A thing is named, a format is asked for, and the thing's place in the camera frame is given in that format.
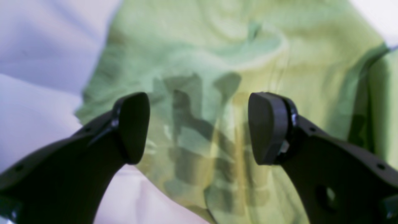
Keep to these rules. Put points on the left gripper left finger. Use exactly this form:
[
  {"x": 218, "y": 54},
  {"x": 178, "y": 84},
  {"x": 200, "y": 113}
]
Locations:
[{"x": 64, "y": 182}]

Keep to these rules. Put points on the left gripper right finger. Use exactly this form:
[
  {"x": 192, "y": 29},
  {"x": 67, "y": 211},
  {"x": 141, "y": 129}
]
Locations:
[{"x": 337, "y": 182}]

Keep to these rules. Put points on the green t-shirt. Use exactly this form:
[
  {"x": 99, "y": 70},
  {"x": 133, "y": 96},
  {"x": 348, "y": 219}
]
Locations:
[{"x": 199, "y": 61}]

